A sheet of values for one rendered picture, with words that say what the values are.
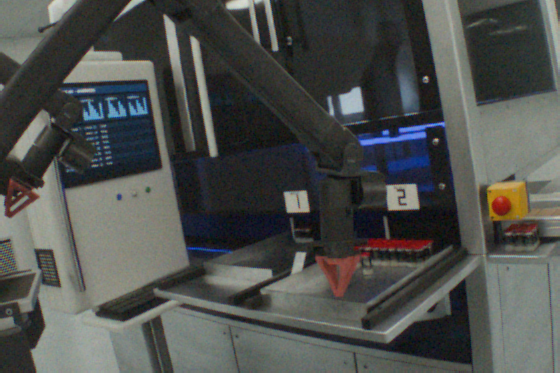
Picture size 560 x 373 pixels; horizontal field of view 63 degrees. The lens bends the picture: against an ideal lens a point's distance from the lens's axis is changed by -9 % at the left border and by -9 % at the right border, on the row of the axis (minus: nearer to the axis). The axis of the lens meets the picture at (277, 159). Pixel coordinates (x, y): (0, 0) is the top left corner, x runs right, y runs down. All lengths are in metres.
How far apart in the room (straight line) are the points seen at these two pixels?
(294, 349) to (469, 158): 0.85
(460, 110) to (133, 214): 1.05
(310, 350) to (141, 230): 0.66
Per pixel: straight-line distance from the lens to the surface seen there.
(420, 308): 0.91
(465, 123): 1.09
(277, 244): 1.52
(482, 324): 1.21
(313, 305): 0.93
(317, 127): 0.80
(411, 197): 1.18
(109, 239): 1.58
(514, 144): 1.37
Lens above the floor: 1.22
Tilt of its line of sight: 3 degrees down
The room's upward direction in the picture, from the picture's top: 10 degrees counter-clockwise
